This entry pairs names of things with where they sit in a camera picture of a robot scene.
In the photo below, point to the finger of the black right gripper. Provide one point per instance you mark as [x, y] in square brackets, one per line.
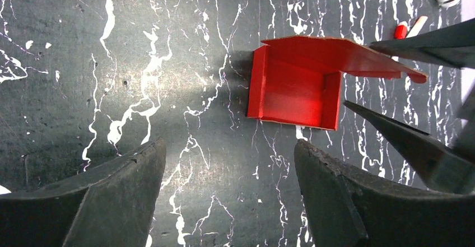
[441, 168]
[452, 46]

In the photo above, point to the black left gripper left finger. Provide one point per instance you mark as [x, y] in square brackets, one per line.
[109, 205]

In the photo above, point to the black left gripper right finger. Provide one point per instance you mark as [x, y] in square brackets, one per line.
[348, 206]

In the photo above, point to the red paper box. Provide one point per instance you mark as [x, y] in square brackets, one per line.
[297, 79]

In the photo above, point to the pink capped white pen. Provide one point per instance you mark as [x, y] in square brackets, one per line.
[417, 27]

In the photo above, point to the red capped white pen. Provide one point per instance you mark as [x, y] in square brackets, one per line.
[401, 30]

